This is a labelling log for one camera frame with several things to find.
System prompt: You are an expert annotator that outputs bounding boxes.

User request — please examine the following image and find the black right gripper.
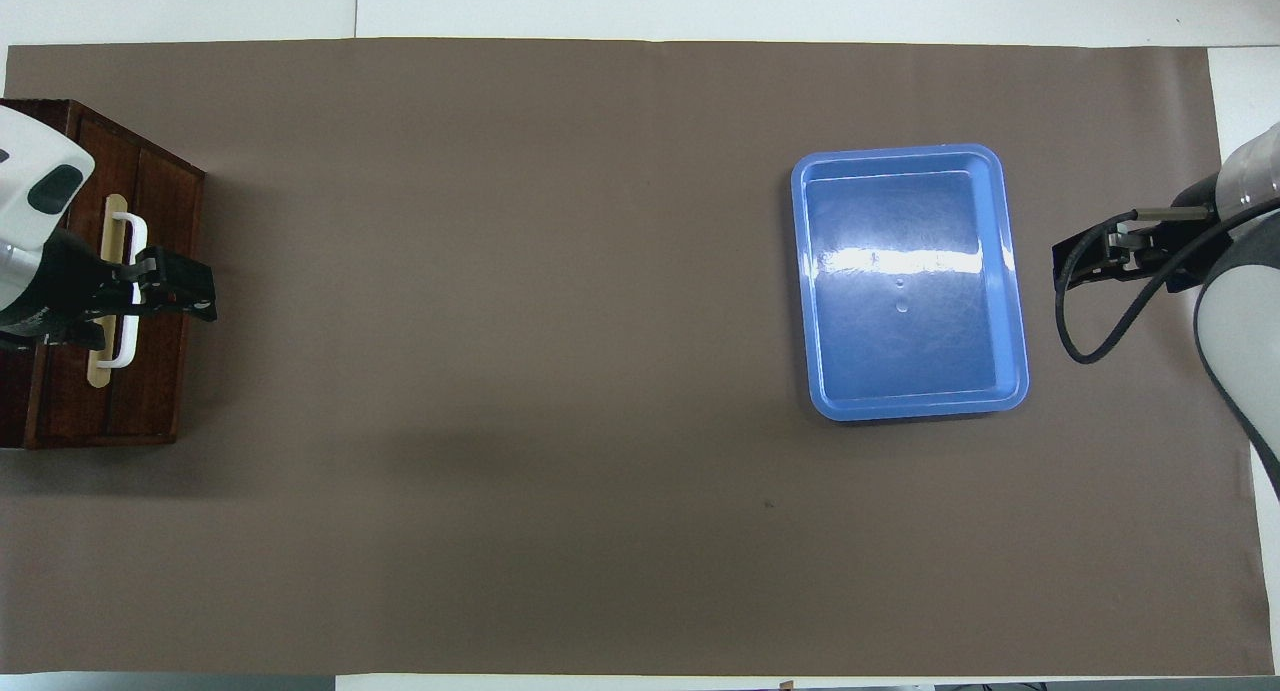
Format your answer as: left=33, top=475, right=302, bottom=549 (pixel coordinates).
left=1051, top=205, right=1222, bottom=294

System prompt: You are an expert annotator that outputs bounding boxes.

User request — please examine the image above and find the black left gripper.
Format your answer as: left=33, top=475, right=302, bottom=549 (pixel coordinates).
left=0, top=229, right=218, bottom=346

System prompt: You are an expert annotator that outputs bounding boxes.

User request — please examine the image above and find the wooden drawer with white handle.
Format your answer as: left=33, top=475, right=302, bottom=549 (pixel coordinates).
left=40, top=121, right=201, bottom=444

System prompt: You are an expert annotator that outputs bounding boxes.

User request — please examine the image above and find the dark wooden drawer cabinet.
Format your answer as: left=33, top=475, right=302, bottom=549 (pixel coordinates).
left=0, top=98, right=207, bottom=450

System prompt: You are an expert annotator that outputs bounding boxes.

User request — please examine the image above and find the blue plastic tray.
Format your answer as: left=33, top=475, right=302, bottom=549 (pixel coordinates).
left=790, top=143, right=1031, bottom=422

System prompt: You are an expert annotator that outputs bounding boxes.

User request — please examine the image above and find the brown table mat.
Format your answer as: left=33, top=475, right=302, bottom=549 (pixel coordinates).
left=0, top=37, right=1276, bottom=677

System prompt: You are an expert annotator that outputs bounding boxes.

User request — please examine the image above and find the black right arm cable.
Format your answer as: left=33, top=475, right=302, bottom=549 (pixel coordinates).
left=1054, top=205, right=1280, bottom=366

